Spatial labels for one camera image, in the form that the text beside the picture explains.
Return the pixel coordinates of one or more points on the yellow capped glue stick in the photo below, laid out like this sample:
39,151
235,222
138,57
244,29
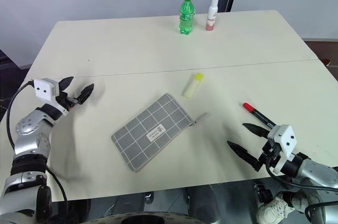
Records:
192,86

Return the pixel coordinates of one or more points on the grey checked pencil pouch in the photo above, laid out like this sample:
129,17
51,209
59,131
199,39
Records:
150,131

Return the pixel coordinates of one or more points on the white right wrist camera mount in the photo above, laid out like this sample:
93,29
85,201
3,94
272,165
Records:
286,138

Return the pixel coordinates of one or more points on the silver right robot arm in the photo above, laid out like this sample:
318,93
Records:
317,173

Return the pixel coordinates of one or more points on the white pink spray bottle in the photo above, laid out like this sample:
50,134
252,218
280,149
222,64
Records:
212,15

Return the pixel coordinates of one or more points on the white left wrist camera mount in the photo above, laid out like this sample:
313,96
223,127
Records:
43,89

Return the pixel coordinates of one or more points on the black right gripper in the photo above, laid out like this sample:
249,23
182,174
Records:
272,155

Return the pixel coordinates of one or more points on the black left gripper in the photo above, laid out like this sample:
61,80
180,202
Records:
66,101

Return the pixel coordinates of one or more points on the black marker with red cap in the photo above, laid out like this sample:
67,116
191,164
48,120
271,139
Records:
260,116

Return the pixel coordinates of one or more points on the green plastic soda bottle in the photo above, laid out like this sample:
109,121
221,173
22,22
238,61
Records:
186,15

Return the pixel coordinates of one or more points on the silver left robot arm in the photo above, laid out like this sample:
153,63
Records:
29,129

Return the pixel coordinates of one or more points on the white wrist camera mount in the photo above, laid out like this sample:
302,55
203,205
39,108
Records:
43,89
286,138

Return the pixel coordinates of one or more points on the white sneaker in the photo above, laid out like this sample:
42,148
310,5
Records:
274,209

